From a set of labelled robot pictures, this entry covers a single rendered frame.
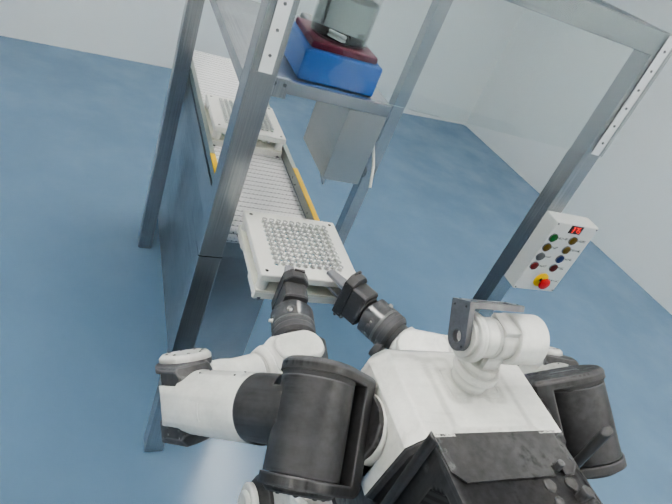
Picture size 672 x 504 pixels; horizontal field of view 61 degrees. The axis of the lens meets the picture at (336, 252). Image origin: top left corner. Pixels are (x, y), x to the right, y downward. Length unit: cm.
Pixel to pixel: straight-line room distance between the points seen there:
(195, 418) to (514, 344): 42
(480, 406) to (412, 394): 10
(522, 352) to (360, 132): 85
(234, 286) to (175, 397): 105
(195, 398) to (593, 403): 56
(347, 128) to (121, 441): 130
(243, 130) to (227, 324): 85
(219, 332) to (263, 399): 130
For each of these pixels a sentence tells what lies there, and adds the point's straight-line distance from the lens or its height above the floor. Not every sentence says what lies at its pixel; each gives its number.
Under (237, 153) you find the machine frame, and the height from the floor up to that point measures 116.
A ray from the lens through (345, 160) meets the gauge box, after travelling 148.
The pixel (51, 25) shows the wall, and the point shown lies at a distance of 478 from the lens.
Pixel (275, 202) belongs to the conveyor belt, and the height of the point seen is 89.
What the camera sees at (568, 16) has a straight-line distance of 150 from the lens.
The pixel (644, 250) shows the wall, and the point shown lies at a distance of 497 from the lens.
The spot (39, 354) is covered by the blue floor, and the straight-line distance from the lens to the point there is 235.
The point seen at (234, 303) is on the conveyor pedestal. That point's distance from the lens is 190.
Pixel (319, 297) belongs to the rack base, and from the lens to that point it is 133.
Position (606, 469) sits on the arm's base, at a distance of 95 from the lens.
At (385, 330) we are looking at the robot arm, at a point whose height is 101.
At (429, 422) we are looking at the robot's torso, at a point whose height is 127.
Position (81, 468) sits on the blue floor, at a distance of 207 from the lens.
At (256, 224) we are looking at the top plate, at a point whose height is 100.
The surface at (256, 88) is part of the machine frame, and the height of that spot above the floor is 132.
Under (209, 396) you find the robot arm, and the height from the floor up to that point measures 116.
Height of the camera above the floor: 175
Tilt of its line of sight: 32 degrees down
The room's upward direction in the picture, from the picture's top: 24 degrees clockwise
